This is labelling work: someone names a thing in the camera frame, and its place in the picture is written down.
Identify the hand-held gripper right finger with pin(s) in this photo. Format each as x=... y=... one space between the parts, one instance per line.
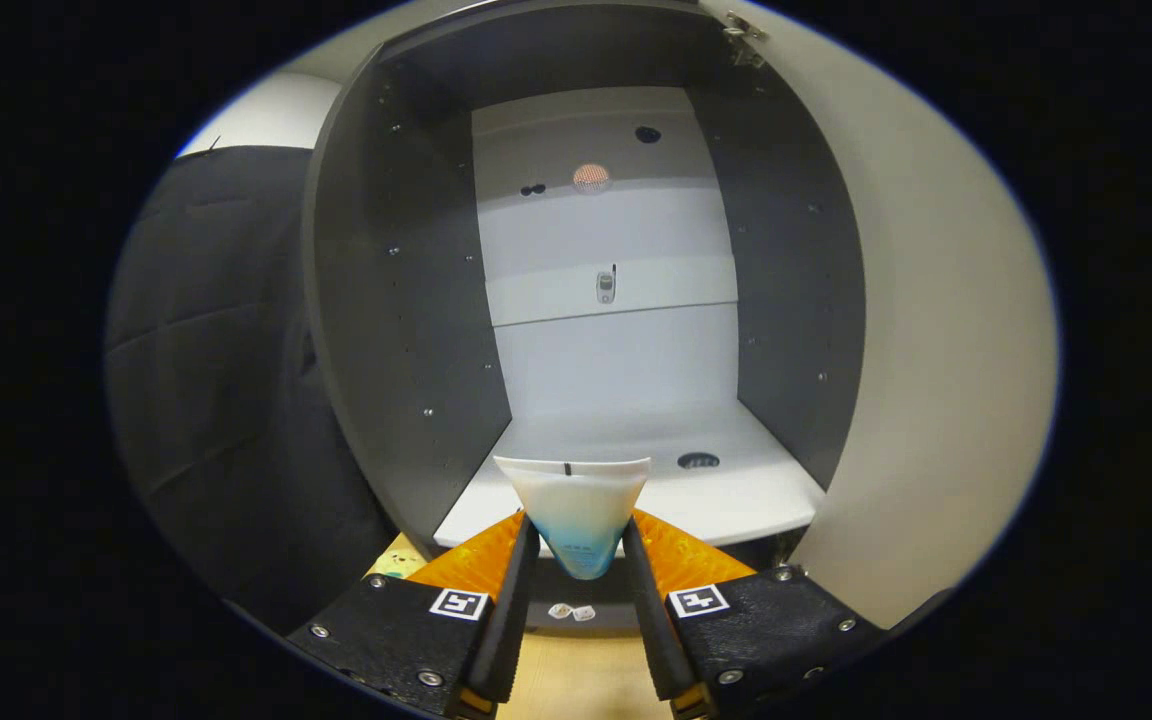
x=648 y=620

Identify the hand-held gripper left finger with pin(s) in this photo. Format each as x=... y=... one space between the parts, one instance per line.
x=511 y=610

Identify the white blue tube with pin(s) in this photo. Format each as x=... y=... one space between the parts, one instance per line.
x=576 y=510

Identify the yellow plush toy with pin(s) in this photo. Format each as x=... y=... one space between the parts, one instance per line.
x=388 y=566

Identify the dark grey cabinet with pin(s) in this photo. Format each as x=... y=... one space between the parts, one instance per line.
x=406 y=300

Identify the white cabinet shelf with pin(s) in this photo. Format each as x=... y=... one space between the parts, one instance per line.
x=676 y=285

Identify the black backdrop cloth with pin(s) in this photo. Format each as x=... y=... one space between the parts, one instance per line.
x=216 y=400

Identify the metal door hinge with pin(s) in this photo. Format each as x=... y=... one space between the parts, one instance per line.
x=744 y=38

